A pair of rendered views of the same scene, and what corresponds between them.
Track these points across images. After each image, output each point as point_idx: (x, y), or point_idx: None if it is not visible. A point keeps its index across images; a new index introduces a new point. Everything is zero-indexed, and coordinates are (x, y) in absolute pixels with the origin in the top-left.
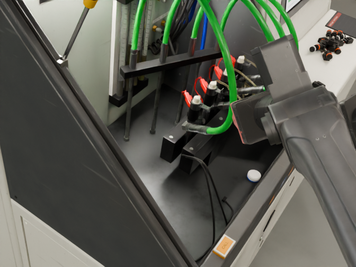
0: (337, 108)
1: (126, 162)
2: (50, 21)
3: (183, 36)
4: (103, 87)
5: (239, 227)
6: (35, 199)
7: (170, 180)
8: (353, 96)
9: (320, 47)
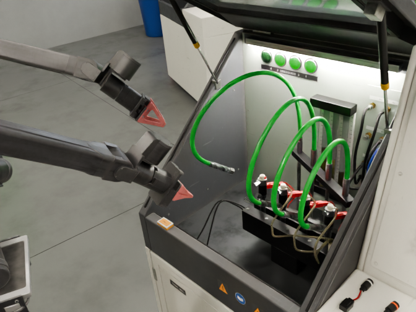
0: (75, 57)
1: (185, 135)
2: (267, 83)
3: None
4: None
5: (179, 234)
6: None
7: (254, 236)
8: (174, 166)
9: None
